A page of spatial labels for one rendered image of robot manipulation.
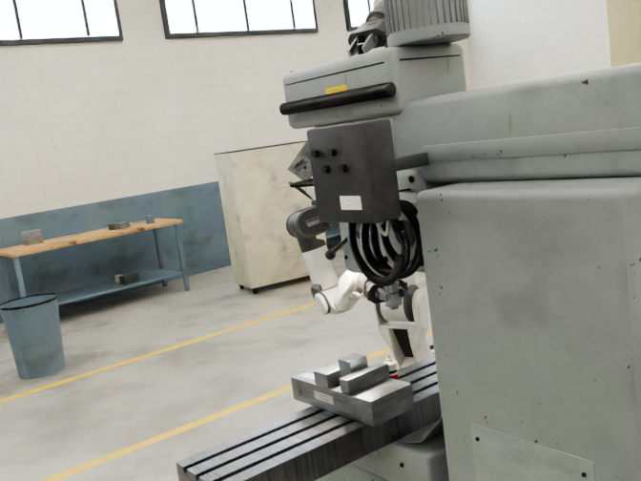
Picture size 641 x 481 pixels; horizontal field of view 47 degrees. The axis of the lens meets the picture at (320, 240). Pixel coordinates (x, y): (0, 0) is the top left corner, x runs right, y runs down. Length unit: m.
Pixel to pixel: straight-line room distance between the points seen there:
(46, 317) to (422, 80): 5.12
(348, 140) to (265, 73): 9.35
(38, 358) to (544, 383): 5.49
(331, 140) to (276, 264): 6.72
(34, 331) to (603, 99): 5.62
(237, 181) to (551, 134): 6.69
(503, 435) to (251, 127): 9.27
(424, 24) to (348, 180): 0.43
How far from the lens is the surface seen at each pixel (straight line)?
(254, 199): 8.12
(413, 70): 1.81
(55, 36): 9.59
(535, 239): 1.42
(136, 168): 9.80
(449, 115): 1.68
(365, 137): 1.50
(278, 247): 8.26
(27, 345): 6.58
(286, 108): 2.06
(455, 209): 1.53
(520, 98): 1.55
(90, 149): 9.60
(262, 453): 1.88
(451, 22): 1.79
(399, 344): 2.97
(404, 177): 1.79
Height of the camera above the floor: 1.72
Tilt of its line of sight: 9 degrees down
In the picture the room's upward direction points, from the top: 8 degrees counter-clockwise
